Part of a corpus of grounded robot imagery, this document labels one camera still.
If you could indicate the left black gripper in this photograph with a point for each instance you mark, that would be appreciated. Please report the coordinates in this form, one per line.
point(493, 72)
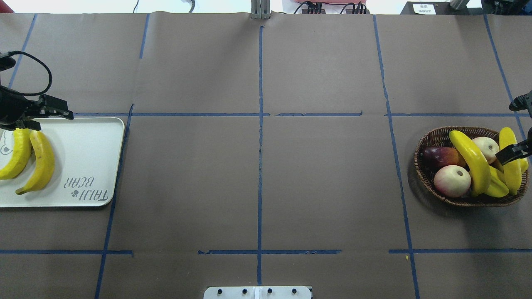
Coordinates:
point(11, 107)

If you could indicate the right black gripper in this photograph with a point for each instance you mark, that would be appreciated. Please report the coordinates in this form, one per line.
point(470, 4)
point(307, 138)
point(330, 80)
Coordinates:
point(514, 152)

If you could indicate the yellow banana brown tip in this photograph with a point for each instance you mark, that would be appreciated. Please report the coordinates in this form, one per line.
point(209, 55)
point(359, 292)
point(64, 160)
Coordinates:
point(511, 170)

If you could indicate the bright yellow banana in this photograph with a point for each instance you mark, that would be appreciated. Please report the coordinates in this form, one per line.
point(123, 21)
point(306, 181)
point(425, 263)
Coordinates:
point(22, 150)

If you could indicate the brown wicker basket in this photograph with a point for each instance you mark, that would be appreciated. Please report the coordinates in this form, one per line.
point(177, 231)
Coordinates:
point(439, 137)

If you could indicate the yellow banana with grey tip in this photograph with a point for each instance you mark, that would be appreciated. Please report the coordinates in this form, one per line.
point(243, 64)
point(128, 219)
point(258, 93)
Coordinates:
point(477, 163)

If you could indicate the yellow green starfruit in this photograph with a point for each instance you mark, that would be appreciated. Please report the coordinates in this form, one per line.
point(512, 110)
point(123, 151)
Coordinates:
point(497, 187)

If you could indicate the white bear tray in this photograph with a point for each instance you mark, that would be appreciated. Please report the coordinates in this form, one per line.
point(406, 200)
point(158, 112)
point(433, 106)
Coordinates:
point(87, 154)

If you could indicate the dark red mango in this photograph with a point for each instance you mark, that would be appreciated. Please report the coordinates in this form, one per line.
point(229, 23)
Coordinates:
point(439, 157)

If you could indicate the black labelled box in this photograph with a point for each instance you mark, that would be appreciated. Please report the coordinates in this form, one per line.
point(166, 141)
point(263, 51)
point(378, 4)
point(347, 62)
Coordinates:
point(426, 8)

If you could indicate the pink storage box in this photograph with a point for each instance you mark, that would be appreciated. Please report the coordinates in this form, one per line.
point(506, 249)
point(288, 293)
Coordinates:
point(338, 2)

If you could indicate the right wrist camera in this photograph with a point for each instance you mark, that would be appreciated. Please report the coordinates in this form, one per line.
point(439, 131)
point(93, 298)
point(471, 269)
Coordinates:
point(522, 102)

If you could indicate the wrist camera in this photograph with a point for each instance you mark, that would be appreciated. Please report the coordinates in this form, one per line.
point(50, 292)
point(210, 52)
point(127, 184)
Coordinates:
point(522, 102)
point(6, 61)

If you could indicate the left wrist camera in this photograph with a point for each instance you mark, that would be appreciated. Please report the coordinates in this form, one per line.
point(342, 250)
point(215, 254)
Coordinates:
point(6, 61)

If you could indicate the aluminium frame post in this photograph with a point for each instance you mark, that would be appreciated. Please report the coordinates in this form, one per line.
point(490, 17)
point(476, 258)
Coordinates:
point(260, 9)

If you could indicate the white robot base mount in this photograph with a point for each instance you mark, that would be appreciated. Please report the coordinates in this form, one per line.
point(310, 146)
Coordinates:
point(259, 292)

